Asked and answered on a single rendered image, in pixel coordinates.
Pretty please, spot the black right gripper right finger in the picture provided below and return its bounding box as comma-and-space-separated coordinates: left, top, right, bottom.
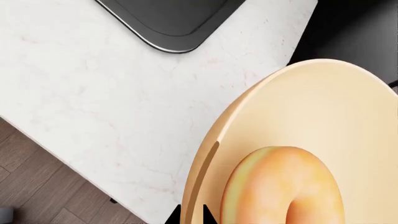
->
203, 203, 220, 224

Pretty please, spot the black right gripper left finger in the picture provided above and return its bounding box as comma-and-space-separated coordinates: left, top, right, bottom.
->
164, 203, 182, 224

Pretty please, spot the glazed orange donut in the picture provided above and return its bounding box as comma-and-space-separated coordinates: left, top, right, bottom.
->
221, 146, 346, 224

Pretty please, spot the beige round bowl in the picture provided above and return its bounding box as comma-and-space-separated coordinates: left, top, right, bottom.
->
182, 58, 398, 224

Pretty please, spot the black rectangular tray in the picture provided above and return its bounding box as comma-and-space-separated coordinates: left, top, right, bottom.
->
94, 0, 248, 54

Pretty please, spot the grey object on floor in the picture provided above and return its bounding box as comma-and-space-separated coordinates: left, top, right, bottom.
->
0, 205, 15, 224

